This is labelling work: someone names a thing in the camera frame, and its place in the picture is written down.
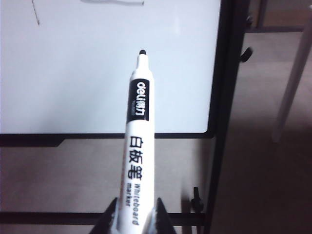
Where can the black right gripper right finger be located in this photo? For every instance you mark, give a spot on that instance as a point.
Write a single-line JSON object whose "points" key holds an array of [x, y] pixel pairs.
{"points": [[163, 221]]}

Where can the white whiteboard marker pen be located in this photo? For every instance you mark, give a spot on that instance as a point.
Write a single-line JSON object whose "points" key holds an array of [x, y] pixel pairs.
{"points": [[139, 146]]}

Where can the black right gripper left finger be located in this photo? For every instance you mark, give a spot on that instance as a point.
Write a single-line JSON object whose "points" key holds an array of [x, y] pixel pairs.
{"points": [[107, 221]]}

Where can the black stand clamp knob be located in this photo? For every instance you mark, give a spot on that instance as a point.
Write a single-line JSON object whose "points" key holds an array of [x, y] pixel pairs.
{"points": [[246, 54], [197, 200]]}

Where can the white table leg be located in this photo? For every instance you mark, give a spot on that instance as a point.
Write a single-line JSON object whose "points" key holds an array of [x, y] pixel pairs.
{"points": [[290, 92]]}

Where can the black metal whiteboard stand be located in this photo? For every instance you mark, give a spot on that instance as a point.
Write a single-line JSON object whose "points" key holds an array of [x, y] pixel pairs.
{"points": [[226, 122]]}

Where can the white whiteboard with black frame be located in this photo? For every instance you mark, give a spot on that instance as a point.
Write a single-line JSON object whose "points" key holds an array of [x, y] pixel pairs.
{"points": [[85, 73]]}

